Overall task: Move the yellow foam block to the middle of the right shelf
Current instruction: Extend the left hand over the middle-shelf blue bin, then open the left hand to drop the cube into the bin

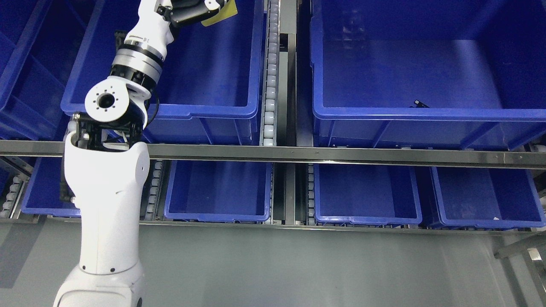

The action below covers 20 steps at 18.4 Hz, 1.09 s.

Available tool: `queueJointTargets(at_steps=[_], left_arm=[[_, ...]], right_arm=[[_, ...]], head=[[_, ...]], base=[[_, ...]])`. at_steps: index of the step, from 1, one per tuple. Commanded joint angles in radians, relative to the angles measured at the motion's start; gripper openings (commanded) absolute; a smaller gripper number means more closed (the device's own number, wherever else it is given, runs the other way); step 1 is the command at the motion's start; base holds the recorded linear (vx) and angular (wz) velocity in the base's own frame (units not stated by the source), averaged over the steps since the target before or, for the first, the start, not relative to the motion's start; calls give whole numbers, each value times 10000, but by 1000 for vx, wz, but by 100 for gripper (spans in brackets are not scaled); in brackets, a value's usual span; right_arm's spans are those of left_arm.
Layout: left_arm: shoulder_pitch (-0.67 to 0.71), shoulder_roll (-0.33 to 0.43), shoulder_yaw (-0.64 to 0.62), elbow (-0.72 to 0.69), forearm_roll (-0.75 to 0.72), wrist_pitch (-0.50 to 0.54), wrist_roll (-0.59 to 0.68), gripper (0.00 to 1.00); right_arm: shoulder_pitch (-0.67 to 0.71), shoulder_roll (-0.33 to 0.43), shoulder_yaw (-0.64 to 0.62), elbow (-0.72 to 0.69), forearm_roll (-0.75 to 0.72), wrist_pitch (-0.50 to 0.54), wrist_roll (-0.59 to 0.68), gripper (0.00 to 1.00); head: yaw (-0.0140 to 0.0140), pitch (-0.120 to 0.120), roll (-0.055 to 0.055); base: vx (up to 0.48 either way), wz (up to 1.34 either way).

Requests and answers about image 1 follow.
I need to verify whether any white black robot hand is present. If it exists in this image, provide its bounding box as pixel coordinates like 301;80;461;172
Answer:
124;0;224;52

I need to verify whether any yellow foam block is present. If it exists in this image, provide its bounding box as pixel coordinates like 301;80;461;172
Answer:
201;0;238;27

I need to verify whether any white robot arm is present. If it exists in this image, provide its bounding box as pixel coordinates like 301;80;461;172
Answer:
53;31;173;307

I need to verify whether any steel shelf rack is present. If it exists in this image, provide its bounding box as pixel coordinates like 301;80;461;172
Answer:
1;0;545;229

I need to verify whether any blue plastic bin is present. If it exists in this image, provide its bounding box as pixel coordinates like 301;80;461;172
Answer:
314;164;423;227
21;157;80;218
164;160;273;223
421;167;545;230
310;0;546;151
61;0;266;145

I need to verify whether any stainless steel table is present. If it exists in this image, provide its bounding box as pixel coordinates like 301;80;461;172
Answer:
493;231;546;307

